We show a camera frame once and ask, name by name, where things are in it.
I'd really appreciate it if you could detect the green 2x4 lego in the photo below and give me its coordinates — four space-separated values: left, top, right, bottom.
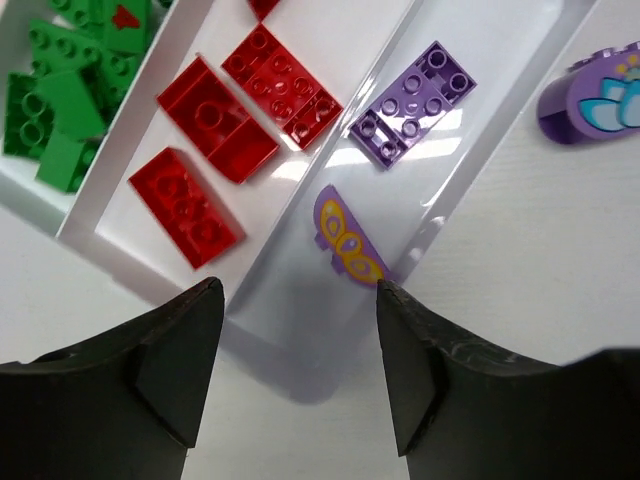
28 18 141 89

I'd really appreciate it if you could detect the green square lego in tray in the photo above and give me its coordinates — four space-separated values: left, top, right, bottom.
3 72 54 161

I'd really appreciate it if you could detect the purple round flower lego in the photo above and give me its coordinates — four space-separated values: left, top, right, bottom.
536 42 639 145

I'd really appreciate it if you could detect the red sloped lego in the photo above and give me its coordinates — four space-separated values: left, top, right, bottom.
247 0 279 21

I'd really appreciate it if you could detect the green lego with triangle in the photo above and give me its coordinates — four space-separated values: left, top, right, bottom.
103 0 151 54

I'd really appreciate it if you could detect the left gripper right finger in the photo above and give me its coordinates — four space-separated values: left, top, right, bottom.
376 281 639 479

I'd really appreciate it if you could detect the purple lego brick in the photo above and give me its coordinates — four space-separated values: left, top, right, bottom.
312 184 392 288
349 41 477 170

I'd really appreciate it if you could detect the green bush lego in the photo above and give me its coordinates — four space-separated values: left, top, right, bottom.
37 66 107 140

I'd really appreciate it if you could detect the white divided sorting tray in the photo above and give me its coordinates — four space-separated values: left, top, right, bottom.
1 1 593 404

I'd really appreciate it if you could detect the red small lego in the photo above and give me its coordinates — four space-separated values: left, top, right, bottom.
156 55 279 184

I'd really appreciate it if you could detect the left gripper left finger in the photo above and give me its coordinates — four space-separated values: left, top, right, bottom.
1 277 224 479

